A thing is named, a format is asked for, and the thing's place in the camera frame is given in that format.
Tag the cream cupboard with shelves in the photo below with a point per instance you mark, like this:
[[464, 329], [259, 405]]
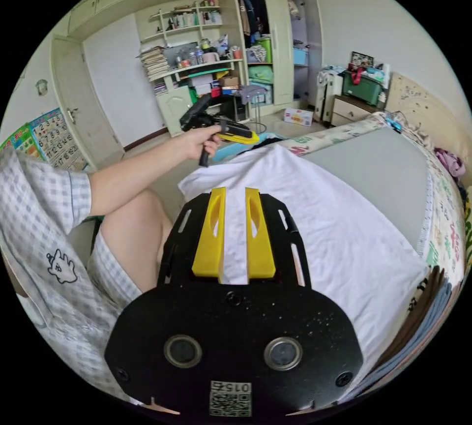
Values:
[[206, 37]]

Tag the number chart poster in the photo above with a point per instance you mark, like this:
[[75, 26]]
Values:
[[59, 141]]

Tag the framed picture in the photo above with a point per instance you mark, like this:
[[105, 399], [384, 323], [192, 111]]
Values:
[[362, 59]]

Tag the person's left forearm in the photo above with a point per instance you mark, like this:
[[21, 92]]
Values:
[[140, 178]]

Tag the green picture poster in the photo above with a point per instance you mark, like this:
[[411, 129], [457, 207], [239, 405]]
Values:
[[20, 142]]

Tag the person's left hand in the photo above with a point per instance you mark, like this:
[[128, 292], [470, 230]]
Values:
[[201, 142]]

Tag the white patterned short sleeve shirt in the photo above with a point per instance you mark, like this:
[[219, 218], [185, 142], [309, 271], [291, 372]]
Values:
[[332, 233]]

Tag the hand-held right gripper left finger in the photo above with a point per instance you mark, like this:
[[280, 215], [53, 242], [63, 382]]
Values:
[[208, 248]]

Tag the green storage box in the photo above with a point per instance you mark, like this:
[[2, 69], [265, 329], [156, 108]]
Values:
[[361, 87]]

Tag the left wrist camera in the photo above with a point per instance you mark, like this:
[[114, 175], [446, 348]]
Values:
[[201, 104]]

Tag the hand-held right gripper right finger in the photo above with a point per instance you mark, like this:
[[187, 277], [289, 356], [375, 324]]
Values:
[[261, 251]]

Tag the cream door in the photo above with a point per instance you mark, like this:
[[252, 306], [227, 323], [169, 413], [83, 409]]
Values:
[[86, 100]]

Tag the blue toy car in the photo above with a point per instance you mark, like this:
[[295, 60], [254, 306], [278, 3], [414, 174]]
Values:
[[393, 123]]

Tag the purple garment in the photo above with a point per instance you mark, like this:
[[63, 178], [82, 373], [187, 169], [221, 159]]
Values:
[[451, 163]]

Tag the pile of clothes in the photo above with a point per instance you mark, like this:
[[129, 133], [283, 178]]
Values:
[[424, 325]]

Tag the wooden nightstand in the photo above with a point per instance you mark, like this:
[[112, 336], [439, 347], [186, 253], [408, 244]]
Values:
[[350, 111]]

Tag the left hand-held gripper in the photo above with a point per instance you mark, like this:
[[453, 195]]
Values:
[[236, 128]]

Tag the bed with grey mat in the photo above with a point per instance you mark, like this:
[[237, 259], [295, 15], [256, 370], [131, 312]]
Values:
[[372, 174]]

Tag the grey stool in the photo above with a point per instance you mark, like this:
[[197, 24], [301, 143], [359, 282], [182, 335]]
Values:
[[254, 100]]

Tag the person's body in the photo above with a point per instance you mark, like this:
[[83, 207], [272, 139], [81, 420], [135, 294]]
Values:
[[70, 259]]

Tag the white carton with print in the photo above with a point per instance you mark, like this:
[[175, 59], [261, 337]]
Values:
[[298, 117]]

